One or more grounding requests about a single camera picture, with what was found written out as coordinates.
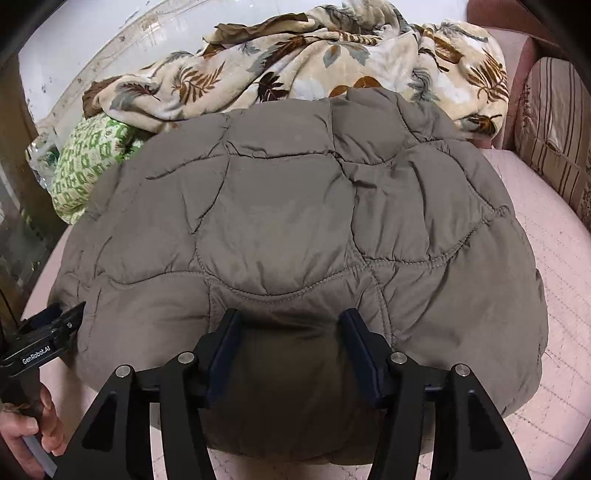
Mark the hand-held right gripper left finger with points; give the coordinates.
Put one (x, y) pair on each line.
(224, 355)

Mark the striped cushion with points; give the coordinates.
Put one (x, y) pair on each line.
(558, 120)

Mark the pink quilted bed sheet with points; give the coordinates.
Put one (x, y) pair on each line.
(554, 277)

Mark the grey-brown puffer jacket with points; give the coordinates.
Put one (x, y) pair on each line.
(286, 221)

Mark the clear plastic wrap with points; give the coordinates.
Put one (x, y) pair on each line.
(39, 157)

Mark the dark wooden glass cabinet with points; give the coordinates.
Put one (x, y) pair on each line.
(23, 207)

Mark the floral leaf print blanket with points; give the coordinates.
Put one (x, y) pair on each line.
(323, 50)

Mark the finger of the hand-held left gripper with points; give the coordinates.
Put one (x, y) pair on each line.
(69, 318)

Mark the green checked pillow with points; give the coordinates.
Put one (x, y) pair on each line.
(78, 170)

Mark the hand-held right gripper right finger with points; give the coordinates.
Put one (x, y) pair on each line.
(364, 355)

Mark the person's left hand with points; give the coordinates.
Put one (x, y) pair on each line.
(25, 431)

